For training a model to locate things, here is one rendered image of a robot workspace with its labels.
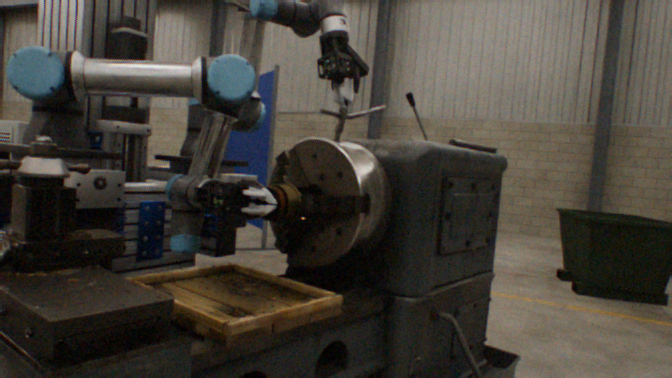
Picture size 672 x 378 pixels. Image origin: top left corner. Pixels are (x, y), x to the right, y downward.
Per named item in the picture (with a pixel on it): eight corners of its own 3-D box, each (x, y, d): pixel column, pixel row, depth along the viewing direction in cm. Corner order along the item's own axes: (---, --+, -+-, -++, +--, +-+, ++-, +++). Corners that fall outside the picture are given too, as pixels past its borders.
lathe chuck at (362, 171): (280, 239, 137) (303, 130, 132) (367, 282, 118) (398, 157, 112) (256, 241, 130) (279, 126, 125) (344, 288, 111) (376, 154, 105)
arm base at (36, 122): (10, 143, 122) (12, 104, 122) (69, 148, 135) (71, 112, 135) (41, 146, 115) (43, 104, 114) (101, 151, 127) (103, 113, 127)
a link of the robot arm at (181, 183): (188, 205, 128) (190, 173, 128) (213, 211, 121) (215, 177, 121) (161, 206, 122) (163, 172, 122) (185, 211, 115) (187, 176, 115)
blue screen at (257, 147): (175, 209, 960) (183, 91, 948) (215, 210, 998) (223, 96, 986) (233, 250, 598) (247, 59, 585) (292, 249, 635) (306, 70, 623)
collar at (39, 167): (58, 175, 84) (59, 158, 84) (78, 179, 79) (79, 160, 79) (6, 173, 78) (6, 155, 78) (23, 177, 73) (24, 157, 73)
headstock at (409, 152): (384, 246, 193) (393, 149, 191) (502, 270, 163) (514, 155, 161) (276, 262, 147) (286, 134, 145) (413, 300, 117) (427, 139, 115)
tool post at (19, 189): (59, 232, 84) (62, 175, 84) (77, 239, 80) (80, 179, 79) (10, 235, 79) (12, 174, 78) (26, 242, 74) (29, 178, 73)
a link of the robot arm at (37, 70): (26, 105, 117) (253, 108, 131) (1, 98, 103) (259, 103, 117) (23, 54, 116) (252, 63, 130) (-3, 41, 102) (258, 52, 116)
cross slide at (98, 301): (53, 269, 95) (54, 246, 95) (173, 330, 69) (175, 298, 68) (-54, 281, 83) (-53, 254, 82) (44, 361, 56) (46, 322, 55)
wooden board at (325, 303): (233, 277, 125) (234, 262, 124) (342, 313, 102) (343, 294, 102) (119, 296, 101) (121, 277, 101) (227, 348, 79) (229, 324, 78)
